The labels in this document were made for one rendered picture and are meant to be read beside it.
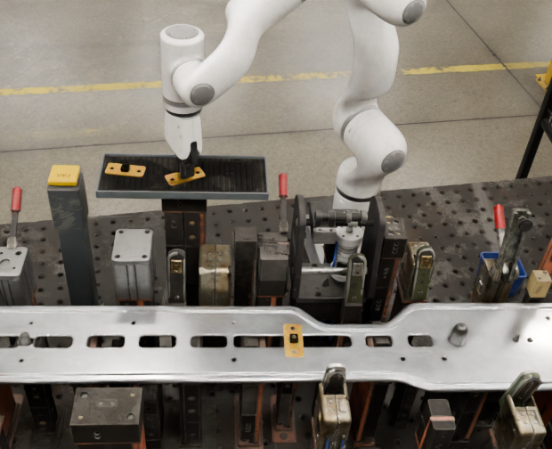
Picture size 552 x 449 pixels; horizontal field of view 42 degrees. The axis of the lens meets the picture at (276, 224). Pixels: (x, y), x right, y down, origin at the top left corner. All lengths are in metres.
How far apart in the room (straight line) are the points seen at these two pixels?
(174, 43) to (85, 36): 3.37
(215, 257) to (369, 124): 0.50
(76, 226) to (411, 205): 1.11
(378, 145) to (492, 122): 2.54
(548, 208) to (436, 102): 1.90
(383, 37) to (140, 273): 0.72
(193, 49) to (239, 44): 0.09
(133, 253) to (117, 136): 2.32
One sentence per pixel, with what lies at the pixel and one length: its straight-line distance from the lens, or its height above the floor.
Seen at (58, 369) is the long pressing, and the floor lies 1.00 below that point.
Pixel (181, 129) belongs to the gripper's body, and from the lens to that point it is 1.47.
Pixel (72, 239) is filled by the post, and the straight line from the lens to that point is 1.72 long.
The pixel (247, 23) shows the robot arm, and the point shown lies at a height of 1.53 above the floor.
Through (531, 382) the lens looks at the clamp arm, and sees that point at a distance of 1.40.
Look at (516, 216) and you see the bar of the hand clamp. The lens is 1.56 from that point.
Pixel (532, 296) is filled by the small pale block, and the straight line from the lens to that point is 1.68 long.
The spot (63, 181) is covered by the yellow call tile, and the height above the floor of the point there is 1.16.
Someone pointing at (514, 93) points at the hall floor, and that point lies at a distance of 4.54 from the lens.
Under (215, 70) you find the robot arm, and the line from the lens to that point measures 1.35.
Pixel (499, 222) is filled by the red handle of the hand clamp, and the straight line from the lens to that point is 1.66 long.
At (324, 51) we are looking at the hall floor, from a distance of 4.63.
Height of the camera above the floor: 2.14
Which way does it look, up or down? 41 degrees down
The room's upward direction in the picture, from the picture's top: 5 degrees clockwise
